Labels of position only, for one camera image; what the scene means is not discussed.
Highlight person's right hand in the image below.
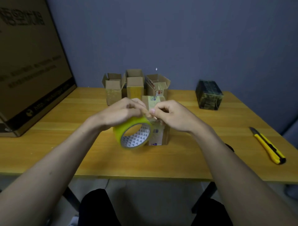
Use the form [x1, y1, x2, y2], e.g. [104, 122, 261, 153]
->
[149, 99, 210, 135]

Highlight person's left hand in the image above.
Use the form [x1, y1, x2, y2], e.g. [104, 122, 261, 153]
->
[87, 97, 152, 132]

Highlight yellow tape roll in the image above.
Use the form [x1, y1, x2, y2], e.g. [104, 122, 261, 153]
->
[113, 116, 154, 150]

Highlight brown box with white label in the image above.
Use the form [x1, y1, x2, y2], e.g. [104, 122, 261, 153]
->
[141, 95, 170, 147]

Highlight small carton yellow tape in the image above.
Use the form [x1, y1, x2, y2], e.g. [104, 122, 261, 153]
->
[122, 69, 145, 101]

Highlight black cardboard box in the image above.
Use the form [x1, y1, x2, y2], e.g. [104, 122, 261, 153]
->
[195, 80, 224, 111]

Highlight small carton red label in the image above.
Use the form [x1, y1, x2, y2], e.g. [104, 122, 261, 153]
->
[144, 74, 171, 98]

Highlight person's left forearm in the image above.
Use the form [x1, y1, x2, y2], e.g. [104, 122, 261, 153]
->
[0, 116, 103, 226]

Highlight person's right forearm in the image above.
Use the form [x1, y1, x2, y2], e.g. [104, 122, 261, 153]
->
[191, 127, 298, 226]

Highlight person's black trousers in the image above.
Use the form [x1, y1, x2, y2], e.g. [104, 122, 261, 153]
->
[77, 188, 233, 226]

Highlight black table leg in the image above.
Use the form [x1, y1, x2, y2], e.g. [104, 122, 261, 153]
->
[63, 186, 81, 212]
[191, 181, 217, 214]

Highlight yellow utility knife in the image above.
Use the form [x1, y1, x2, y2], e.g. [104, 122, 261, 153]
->
[248, 126, 287, 165]

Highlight large flat brown carton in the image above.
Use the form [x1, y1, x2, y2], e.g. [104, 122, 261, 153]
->
[0, 0, 77, 138]

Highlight grey pleated curtain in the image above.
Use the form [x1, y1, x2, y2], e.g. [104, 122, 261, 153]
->
[282, 123, 298, 201]

